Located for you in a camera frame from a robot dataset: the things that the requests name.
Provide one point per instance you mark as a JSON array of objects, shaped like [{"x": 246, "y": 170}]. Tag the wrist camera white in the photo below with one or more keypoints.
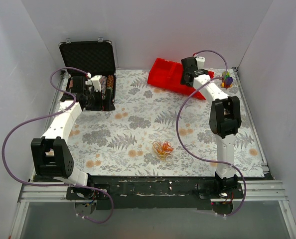
[
  {"x": 94, "y": 82},
  {"x": 200, "y": 61}
]

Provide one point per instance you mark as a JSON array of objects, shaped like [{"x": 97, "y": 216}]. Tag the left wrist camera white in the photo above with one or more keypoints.
[{"x": 94, "y": 82}]

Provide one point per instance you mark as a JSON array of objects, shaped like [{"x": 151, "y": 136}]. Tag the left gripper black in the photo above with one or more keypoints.
[{"x": 104, "y": 100}]

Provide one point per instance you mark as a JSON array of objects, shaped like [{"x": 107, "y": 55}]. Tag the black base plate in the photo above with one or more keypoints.
[{"x": 163, "y": 192}]

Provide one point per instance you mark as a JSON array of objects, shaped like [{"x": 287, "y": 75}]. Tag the black poker chip case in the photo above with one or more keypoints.
[{"x": 95, "y": 57}]

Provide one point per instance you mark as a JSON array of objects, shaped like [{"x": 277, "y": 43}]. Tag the floral patterned mat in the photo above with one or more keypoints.
[{"x": 152, "y": 132}]

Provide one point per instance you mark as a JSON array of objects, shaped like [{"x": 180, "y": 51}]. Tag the colourful toy block train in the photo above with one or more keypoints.
[{"x": 226, "y": 80}]

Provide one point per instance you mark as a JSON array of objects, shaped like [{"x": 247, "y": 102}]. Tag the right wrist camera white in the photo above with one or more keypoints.
[{"x": 200, "y": 61}]

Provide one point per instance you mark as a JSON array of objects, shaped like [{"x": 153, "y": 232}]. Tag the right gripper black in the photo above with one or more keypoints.
[{"x": 184, "y": 75}]

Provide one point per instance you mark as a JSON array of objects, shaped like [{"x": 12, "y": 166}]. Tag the red three-compartment bin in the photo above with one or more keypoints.
[{"x": 167, "y": 75}]

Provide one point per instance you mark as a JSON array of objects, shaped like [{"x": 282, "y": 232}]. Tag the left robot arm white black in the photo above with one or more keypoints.
[{"x": 51, "y": 155}]

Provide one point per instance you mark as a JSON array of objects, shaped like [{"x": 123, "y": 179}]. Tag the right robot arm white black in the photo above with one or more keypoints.
[{"x": 224, "y": 122}]

